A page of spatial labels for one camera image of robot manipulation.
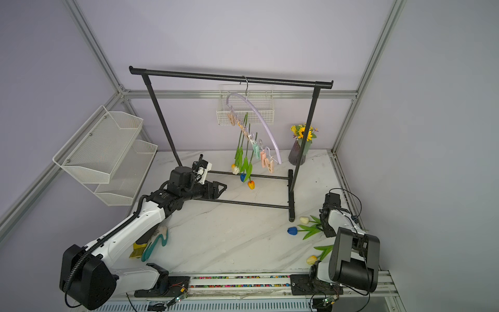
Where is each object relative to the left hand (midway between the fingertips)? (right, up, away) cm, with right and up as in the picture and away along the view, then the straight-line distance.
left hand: (219, 188), depth 80 cm
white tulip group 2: (+38, -16, +11) cm, 43 cm away
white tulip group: (+8, +16, +9) cm, 20 cm away
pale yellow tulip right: (+39, -30, 0) cm, 49 cm away
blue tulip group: (+11, +9, +10) cm, 17 cm away
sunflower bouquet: (+36, +26, +13) cm, 46 cm away
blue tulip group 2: (+42, -20, +6) cm, 47 cm away
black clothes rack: (+33, +6, +7) cm, 34 cm away
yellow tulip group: (+13, +1, +9) cm, 16 cm away
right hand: (+50, -20, +10) cm, 54 cm away
